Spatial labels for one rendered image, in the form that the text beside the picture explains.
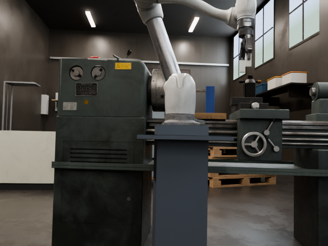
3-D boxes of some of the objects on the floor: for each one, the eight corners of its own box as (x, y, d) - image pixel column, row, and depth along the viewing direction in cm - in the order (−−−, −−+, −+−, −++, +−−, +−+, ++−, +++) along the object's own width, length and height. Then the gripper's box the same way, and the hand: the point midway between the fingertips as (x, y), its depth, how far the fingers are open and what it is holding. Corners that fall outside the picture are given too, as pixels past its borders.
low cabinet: (-34, 172, 542) (-32, 130, 545) (83, 174, 559) (84, 132, 562) (-109, 189, 377) (-106, 128, 381) (60, 190, 395) (62, 131, 398)
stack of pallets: (243, 176, 563) (244, 129, 567) (277, 184, 484) (277, 129, 488) (183, 179, 515) (184, 127, 519) (210, 188, 436) (211, 126, 440)
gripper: (234, 37, 172) (233, 74, 171) (243, 20, 147) (243, 64, 146) (247, 37, 172) (246, 74, 171) (259, 20, 147) (258, 64, 146)
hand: (245, 67), depth 159 cm, fingers open, 13 cm apart
